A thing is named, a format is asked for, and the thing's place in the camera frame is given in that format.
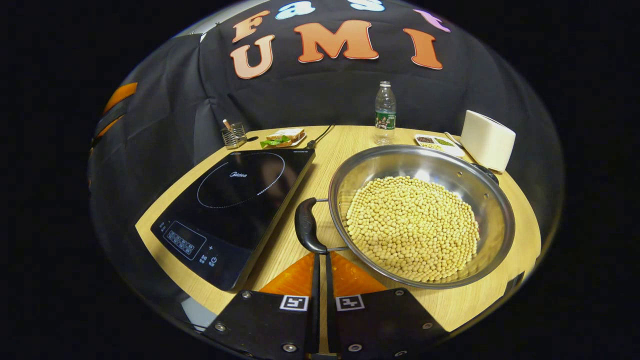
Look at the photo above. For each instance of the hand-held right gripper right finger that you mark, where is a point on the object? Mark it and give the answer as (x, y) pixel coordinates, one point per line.
(330, 290)

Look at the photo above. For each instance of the sandwich with lettuce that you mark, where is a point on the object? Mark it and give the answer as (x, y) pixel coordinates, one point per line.
(285, 136)

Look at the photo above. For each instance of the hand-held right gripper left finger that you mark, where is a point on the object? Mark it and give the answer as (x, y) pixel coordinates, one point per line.
(315, 290)

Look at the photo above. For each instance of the small spoon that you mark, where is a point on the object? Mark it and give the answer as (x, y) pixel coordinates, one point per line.
(452, 140)

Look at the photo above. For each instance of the pile of dark beans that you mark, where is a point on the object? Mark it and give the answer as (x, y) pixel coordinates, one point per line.
(425, 139)

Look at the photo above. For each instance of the pile of soybeans in pot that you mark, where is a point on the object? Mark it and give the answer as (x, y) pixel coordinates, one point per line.
(410, 225)

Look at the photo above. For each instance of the clear plastic water bottle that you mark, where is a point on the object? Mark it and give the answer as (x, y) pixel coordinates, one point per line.
(385, 115)

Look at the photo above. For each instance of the white divided dish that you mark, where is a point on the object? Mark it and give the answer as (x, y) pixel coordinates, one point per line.
(452, 150)

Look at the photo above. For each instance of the white toaster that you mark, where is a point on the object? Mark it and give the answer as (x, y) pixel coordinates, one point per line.
(487, 140)

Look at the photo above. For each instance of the small pile of yellow beans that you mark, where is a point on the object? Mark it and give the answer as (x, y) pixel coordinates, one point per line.
(431, 147)

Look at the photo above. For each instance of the black backdrop cloth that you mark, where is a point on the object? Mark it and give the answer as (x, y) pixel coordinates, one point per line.
(325, 95)

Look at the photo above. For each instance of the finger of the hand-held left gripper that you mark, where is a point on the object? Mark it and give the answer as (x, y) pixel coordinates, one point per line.
(112, 117)

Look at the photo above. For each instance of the black induction cooktop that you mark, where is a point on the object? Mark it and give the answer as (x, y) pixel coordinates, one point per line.
(240, 210)

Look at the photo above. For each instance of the pile of green beans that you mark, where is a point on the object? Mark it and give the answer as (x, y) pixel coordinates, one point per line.
(444, 142)

